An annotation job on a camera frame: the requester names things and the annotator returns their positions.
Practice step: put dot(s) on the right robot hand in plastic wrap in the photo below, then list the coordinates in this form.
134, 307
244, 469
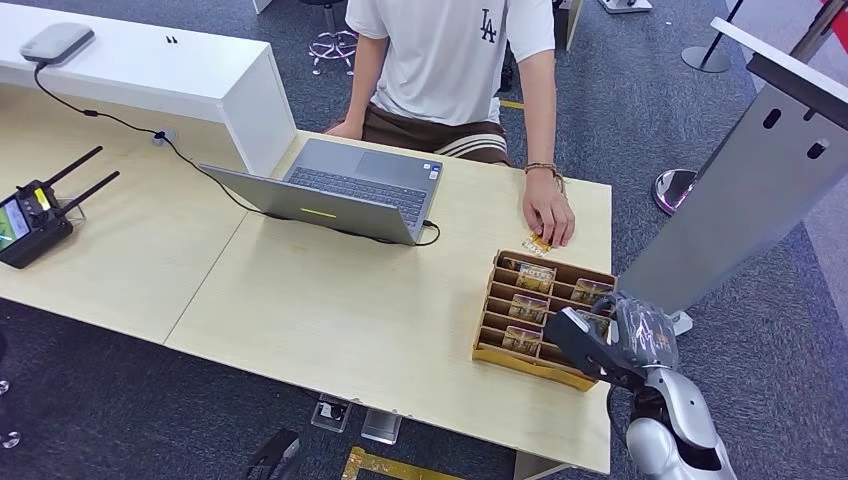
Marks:
646, 331

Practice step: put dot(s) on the person's left hand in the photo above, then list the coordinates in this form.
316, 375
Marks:
547, 205

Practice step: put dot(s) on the person's right hand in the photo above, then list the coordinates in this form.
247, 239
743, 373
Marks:
346, 129

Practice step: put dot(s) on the wooden card holder box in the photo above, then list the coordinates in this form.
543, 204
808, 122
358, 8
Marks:
490, 324

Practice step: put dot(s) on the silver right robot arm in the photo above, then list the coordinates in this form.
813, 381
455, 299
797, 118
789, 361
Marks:
672, 424

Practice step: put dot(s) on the person's right forearm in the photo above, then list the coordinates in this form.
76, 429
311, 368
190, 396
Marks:
361, 93

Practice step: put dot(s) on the person's left forearm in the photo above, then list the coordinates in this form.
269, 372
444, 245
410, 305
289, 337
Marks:
542, 132

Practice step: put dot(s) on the person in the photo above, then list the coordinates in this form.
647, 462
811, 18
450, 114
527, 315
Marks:
444, 60

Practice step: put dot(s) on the white gate foot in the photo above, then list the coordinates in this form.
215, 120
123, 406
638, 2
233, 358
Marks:
681, 322

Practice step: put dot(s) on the grey laptop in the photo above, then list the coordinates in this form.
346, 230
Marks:
364, 166

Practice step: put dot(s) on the chrome stool base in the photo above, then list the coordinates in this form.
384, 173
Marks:
331, 45

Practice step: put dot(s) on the short yellow floor tape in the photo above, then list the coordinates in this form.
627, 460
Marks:
511, 104

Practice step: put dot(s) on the chrome stanchion base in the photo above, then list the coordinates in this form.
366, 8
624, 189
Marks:
672, 191

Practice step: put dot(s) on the grey metal gate panel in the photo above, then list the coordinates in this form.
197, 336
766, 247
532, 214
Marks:
729, 199

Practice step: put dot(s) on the white desk leg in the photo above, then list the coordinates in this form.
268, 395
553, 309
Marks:
533, 469

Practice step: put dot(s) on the wooden cabinet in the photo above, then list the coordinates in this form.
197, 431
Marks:
570, 20

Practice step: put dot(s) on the white reception counter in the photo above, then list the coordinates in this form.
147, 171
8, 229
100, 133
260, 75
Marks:
166, 73

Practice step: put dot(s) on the white floor base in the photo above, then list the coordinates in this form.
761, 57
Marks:
626, 5

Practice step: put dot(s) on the grey stanchion with black pole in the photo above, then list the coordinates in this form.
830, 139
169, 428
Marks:
705, 60

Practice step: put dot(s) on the white gate top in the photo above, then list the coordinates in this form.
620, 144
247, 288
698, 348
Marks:
782, 61

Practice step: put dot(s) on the clear acrylic block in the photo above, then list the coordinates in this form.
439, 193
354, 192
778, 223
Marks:
382, 426
331, 412

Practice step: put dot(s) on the clear acrylic stand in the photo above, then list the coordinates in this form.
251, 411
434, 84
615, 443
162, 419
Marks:
74, 210

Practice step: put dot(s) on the long yellow floor tape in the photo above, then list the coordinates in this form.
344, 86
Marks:
384, 467

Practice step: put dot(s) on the grey power adapter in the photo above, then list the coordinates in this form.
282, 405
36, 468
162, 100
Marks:
56, 42

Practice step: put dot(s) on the slanted metal pole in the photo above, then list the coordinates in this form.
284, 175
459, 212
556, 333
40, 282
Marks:
811, 33

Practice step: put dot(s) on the black remote controller with antennas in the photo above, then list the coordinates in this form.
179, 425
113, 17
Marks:
30, 225

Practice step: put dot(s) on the black object under desk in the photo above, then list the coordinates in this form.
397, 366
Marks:
273, 456

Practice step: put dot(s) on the chair caster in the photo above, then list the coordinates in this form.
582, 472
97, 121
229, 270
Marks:
4, 387
11, 438

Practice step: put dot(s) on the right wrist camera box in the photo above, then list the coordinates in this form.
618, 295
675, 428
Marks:
583, 348

